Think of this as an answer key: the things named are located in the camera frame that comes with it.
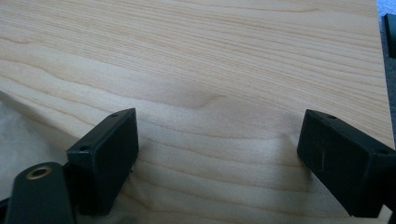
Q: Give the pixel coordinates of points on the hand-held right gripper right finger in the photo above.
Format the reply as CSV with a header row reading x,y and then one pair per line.
x,y
348,165

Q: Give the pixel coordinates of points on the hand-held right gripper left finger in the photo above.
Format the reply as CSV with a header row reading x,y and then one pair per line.
x,y
102,161

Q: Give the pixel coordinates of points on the beige cloth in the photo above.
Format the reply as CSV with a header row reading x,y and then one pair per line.
x,y
25,146

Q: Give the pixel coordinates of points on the black metal stand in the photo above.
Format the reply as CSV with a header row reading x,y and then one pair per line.
x,y
390,34

